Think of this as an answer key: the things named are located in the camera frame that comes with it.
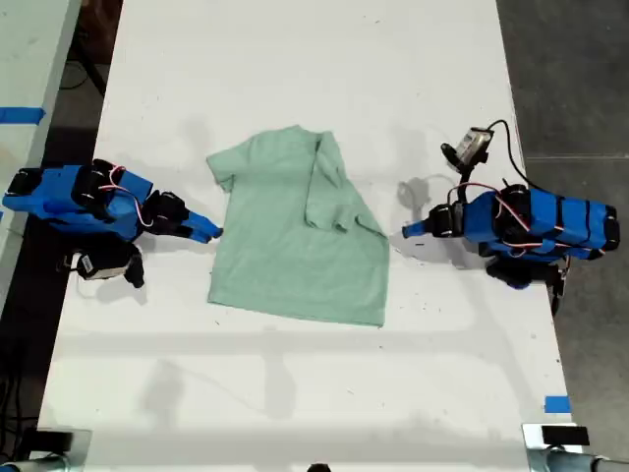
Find pale green T-shirt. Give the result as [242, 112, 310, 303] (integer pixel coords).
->
[204, 124, 392, 329]

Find long blue tape strip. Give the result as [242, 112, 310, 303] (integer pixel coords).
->
[0, 105, 47, 125]

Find white side table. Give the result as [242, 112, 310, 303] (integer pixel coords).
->
[0, 0, 84, 309]

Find small blue tape piece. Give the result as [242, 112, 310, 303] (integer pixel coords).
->
[543, 394, 573, 415]

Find metal clamp plate black pad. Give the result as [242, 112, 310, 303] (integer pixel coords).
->
[520, 421, 592, 472]

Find short black camera stalk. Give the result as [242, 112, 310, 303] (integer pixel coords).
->
[454, 164, 476, 204]

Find black camera box white label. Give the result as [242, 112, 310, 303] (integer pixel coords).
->
[72, 243, 145, 289]

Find black and silver camera box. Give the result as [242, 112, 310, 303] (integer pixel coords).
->
[440, 126, 494, 174]

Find black camera cable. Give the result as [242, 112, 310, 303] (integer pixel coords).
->
[488, 119, 542, 191]

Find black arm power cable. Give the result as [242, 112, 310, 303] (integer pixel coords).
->
[548, 255, 574, 317]

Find black floor cables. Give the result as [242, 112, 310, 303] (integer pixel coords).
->
[0, 371, 38, 446]

